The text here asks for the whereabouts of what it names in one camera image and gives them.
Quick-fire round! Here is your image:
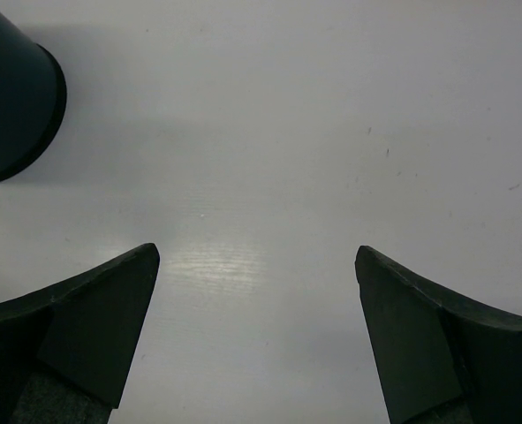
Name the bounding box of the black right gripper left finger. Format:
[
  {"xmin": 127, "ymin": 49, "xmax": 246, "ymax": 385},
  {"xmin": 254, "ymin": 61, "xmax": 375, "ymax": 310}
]
[{"xmin": 0, "ymin": 243, "xmax": 160, "ymax": 423}]

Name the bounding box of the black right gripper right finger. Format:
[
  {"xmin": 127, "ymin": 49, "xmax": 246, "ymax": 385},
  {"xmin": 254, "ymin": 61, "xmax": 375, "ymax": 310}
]
[{"xmin": 354, "ymin": 246, "xmax": 522, "ymax": 423}]

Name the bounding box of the black bin with gold rim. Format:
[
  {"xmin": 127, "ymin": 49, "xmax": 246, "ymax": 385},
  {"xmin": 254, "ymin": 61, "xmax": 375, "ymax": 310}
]
[{"xmin": 0, "ymin": 12, "xmax": 67, "ymax": 181}]

